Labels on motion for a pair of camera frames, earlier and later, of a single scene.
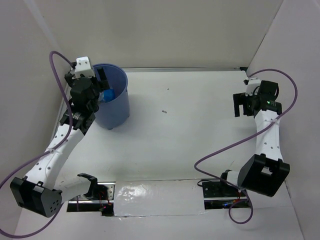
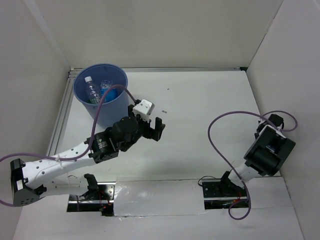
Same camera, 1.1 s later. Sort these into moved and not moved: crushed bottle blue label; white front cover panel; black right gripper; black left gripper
Moved: black left gripper; black right gripper
Not moved: white front cover panel; crushed bottle blue label
